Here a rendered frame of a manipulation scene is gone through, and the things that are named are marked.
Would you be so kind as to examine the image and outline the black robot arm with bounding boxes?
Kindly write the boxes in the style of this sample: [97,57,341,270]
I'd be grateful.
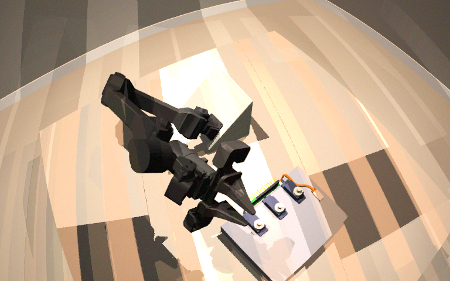
[101,72,223,206]

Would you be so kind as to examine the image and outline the black pin header strip with green band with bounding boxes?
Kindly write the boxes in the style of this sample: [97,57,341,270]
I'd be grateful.
[251,180,280,205]

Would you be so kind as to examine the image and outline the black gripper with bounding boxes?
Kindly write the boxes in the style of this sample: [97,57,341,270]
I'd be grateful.
[183,140,256,233]

